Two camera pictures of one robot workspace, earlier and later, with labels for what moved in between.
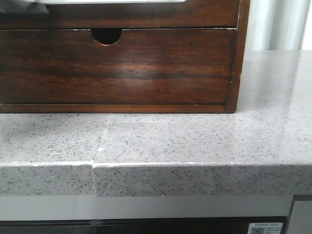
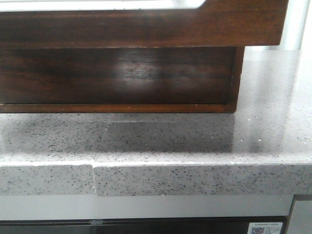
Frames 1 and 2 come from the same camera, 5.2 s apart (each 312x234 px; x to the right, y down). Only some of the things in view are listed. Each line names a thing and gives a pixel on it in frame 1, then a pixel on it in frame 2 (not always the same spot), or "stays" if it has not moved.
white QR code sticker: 264,228 stays
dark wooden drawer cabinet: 112,58 stays
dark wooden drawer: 145,66 to 215,23
